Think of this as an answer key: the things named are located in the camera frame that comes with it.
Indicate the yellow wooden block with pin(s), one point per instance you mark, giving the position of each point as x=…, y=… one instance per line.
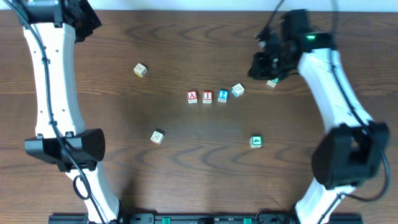
x=140, y=70

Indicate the green letter R block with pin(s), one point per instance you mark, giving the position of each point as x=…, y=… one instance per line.
x=273, y=82

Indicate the red edged butterfly block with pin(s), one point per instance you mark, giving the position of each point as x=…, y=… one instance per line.
x=157, y=137

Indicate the green number 4 block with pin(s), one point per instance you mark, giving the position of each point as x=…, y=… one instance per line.
x=256, y=141

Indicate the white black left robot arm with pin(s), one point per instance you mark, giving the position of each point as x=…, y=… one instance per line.
x=51, y=29

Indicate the red letter A block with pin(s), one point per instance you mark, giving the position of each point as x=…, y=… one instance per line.
x=192, y=96

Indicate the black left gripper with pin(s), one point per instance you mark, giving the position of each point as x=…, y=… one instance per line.
x=88, y=23

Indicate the blue number 2 block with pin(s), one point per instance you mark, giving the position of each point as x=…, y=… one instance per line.
x=223, y=96

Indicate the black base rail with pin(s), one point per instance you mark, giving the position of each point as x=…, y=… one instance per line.
x=148, y=218

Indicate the red letter I block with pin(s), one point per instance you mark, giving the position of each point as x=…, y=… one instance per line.
x=207, y=97

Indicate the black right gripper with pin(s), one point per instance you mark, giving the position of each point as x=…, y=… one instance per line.
x=265, y=66

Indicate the blue edged picture block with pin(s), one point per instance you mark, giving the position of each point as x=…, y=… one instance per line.
x=237, y=90

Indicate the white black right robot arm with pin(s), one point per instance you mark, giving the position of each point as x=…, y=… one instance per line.
x=354, y=145

